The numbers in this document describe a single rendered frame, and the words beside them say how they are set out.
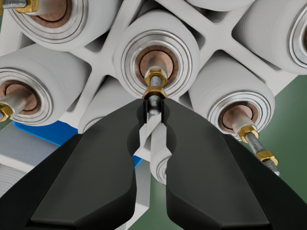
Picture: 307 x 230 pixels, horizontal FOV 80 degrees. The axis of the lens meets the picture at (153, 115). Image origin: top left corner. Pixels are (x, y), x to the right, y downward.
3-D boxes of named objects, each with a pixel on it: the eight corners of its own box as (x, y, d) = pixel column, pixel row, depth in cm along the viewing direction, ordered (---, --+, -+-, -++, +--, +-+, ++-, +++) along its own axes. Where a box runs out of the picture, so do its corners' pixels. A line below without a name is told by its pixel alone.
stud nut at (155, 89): (158, 110, 15) (158, 116, 14) (139, 101, 14) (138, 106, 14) (171, 91, 14) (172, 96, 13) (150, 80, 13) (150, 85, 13)
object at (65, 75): (108, 72, 39) (76, 120, 24) (69, 84, 41) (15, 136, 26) (87, 24, 34) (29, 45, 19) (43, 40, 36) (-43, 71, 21)
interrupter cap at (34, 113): (66, 114, 24) (64, 117, 23) (18, 127, 25) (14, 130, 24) (29, 57, 20) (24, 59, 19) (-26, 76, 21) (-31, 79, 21)
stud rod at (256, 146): (243, 128, 22) (277, 180, 16) (235, 126, 22) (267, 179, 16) (247, 121, 22) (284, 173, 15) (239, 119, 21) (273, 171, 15)
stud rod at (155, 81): (158, 78, 19) (157, 119, 13) (149, 73, 19) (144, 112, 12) (162, 70, 18) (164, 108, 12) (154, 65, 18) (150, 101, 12)
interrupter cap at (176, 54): (176, 105, 23) (177, 107, 22) (115, 87, 21) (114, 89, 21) (203, 43, 19) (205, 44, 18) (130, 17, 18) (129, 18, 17)
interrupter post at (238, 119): (240, 125, 24) (251, 142, 21) (223, 121, 24) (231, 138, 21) (250, 110, 23) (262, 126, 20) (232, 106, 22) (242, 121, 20)
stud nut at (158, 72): (158, 90, 18) (158, 94, 17) (143, 82, 18) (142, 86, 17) (169, 73, 17) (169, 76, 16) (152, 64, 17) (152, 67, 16)
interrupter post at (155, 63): (163, 80, 21) (163, 92, 18) (142, 73, 20) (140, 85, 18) (170, 59, 20) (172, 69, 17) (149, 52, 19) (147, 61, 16)
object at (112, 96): (119, 55, 37) (91, 95, 22) (159, 79, 40) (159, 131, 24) (100, 91, 42) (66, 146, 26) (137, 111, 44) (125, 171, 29)
